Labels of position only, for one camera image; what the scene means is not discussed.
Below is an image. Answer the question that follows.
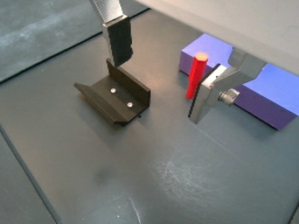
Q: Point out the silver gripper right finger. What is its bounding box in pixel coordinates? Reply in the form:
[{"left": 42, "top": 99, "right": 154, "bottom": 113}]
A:
[{"left": 189, "top": 48, "right": 267, "bottom": 123}]

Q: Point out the purple board block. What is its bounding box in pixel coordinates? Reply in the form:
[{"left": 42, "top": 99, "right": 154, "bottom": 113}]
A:
[{"left": 179, "top": 34, "right": 299, "bottom": 130}]

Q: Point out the black U-shaped holder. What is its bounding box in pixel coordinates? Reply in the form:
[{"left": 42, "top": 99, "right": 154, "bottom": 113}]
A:
[{"left": 75, "top": 59, "right": 151, "bottom": 126}]

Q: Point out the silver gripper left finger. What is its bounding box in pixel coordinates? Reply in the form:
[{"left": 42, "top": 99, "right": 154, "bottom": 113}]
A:
[{"left": 88, "top": 0, "right": 134, "bottom": 67}]

